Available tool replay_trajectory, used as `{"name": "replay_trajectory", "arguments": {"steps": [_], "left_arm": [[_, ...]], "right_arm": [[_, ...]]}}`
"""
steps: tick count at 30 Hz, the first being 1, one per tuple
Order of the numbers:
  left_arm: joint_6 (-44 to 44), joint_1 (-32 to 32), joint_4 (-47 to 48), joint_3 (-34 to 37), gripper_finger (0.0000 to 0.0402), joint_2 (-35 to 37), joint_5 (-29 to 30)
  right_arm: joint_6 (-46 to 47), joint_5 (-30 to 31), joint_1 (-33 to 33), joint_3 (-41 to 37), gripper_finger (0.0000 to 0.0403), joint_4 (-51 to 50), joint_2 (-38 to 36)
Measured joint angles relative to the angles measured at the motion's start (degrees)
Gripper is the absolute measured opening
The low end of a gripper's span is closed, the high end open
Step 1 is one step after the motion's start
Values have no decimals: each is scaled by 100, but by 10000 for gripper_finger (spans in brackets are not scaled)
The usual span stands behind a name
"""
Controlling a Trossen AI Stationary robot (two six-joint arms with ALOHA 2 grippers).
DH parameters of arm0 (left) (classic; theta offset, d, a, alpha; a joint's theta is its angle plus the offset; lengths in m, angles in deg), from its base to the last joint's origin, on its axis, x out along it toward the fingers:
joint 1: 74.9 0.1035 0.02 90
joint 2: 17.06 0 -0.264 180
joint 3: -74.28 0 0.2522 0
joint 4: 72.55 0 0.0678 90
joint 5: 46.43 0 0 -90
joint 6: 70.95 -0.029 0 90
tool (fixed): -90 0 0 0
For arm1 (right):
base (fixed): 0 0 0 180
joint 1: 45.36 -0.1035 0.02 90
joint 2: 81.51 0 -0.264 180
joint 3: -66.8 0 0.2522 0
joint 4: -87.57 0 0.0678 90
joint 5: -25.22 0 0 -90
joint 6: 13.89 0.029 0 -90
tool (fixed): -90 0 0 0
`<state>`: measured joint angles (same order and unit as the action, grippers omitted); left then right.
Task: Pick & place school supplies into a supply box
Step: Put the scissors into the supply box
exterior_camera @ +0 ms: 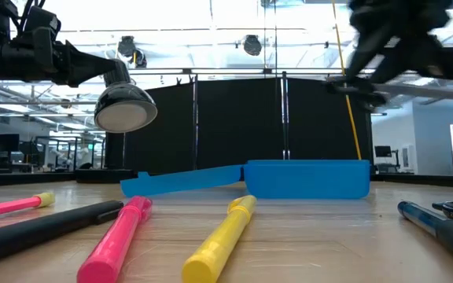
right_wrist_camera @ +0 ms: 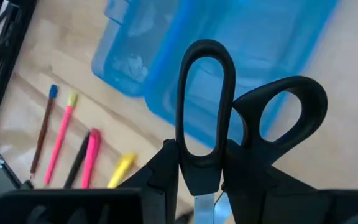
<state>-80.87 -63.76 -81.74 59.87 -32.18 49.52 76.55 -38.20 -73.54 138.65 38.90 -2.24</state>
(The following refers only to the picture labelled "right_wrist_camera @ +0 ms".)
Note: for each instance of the black pen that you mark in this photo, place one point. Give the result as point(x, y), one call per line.
point(77, 160)

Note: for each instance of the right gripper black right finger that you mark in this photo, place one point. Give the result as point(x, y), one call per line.
point(259, 199)

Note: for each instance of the black table edge frame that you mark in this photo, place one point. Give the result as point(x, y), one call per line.
point(8, 68)

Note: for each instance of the translucent blue supply box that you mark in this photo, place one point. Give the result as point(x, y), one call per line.
point(259, 37)

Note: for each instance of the pink highlighter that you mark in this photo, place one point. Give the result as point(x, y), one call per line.
point(91, 155)

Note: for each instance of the brown pencil blue eraser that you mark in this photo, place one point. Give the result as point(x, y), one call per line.
point(43, 127)

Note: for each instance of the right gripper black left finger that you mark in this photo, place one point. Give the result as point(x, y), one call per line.
point(163, 193)

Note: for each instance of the pink pencil yellow eraser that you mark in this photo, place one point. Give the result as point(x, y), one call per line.
point(61, 137)

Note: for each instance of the yellow highlighter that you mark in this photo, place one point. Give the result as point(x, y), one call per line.
point(121, 169)

